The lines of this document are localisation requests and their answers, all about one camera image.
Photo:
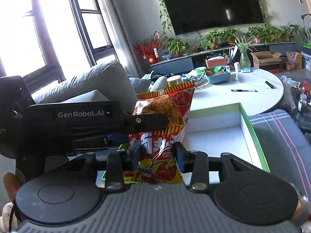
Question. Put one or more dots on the red crayfish noodle snack bag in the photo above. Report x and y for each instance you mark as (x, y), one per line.
(157, 165)

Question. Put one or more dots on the cardboard box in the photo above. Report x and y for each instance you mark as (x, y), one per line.
(265, 58)

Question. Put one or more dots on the glass vase with plant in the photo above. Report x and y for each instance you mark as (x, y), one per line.
(243, 44)

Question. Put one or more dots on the person left hand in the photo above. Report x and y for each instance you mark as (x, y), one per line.
(11, 185)

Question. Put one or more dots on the grey sofa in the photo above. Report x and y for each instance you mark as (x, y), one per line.
(102, 82)

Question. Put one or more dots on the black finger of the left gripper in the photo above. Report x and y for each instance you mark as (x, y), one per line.
(144, 123)

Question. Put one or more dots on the dark round side table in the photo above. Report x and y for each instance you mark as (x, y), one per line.
(299, 101)

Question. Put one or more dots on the white round coffee table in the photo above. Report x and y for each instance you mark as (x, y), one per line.
(258, 92)

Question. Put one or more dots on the green snack box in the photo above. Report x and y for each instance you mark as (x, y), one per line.
(223, 129)

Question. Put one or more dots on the blue plastic basket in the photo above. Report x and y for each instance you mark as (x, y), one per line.
(220, 77)

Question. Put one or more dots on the black pen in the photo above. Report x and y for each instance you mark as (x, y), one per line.
(245, 91)

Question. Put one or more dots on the wall mounted black television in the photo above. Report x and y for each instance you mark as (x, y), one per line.
(186, 16)

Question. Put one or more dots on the yellow tin can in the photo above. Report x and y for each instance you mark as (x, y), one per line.
(174, 80)

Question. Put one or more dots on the red flower decoration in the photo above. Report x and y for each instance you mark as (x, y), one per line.
(149, 49)

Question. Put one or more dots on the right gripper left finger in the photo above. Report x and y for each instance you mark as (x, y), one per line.
(117, 163)

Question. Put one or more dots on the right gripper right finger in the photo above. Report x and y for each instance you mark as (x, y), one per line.
(196, 162)

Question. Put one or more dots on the blue striped tablecloth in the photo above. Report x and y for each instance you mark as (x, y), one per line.
(286, 149)

